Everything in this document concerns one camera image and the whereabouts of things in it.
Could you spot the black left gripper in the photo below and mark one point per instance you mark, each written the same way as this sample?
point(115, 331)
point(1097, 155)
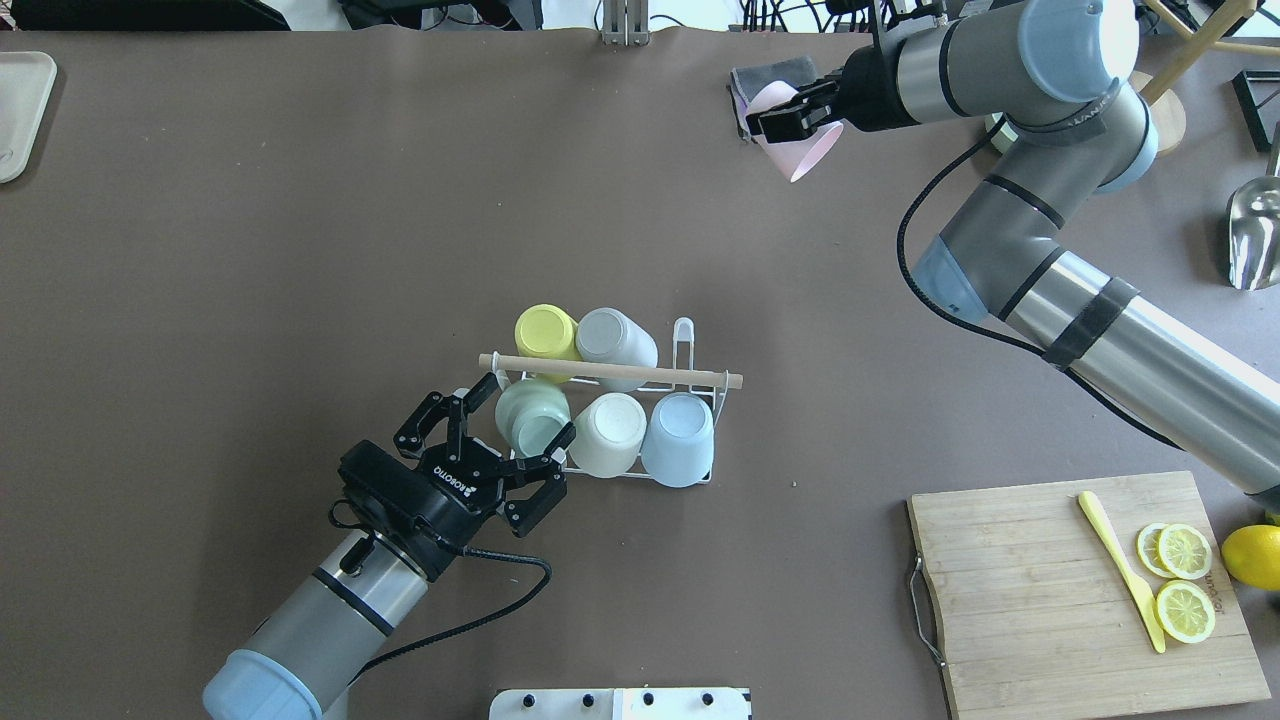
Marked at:
point(462, 487)

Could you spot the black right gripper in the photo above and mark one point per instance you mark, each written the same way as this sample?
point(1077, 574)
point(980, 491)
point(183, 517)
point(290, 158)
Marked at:
point(868, 90)

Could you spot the pink plastic cup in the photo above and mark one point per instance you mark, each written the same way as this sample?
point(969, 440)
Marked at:
point(795, 126)

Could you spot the green plastic cup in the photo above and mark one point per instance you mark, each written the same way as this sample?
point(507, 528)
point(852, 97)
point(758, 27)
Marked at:
point(530, 414)

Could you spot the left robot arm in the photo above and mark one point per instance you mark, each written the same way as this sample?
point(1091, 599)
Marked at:
point(300, 663)

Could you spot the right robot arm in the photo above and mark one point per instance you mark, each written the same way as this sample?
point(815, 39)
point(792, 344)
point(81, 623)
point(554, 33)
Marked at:
point(1058, 71)

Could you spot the white plastic cup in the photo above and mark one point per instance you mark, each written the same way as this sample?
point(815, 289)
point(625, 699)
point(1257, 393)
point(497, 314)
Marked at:
point(609, 435)

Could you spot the yellow plastic cup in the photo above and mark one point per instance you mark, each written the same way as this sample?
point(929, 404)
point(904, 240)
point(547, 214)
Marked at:
point(547, 331)

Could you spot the grey plastic cup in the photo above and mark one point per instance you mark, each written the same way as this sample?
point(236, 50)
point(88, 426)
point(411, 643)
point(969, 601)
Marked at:
point(605, 335)

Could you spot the light blue plastic cup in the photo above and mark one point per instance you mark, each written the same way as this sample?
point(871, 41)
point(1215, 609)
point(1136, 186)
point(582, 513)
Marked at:
point(679, 447)

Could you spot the grey folded cloth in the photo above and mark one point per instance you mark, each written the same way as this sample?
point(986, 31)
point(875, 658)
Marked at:
point(796, 72)

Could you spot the purple folded cloth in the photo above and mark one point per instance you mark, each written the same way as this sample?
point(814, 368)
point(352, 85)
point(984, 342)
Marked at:
point(740, 109)

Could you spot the wooden mug tree stand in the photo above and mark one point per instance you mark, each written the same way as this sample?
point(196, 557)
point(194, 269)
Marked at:
point(1168, 113)

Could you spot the metal scoop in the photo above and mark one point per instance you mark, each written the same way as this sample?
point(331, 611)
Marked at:
point(1253, 228)

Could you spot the wooden cutting board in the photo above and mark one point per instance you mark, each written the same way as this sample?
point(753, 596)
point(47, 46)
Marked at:
point(1034, 621)

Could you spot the lemon slice left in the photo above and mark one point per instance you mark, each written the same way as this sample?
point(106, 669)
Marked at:
point(1174, 551)

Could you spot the lemon slice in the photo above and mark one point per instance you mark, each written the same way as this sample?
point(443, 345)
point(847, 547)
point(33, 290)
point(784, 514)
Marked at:
point(1174, 551)
point(1185, 611)

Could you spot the yellow plastic knife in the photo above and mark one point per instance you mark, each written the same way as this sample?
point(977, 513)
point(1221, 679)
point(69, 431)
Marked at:
point(1138, 588)

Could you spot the beige tray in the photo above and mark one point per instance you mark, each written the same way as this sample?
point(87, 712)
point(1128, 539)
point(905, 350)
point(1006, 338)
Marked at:
point(27, 78)

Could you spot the yellow lemon front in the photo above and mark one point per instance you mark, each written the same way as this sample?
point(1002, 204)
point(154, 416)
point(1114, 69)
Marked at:
point(1251, 556)

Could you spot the lemon slice right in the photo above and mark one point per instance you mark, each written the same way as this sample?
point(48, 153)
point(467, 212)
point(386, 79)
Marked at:
point(1185, 611)

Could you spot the white wire cup holder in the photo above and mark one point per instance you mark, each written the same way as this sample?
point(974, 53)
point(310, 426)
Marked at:
point(582, 382)

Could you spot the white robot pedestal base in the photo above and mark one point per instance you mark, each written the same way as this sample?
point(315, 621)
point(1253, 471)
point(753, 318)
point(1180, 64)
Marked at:
point(696, 702)

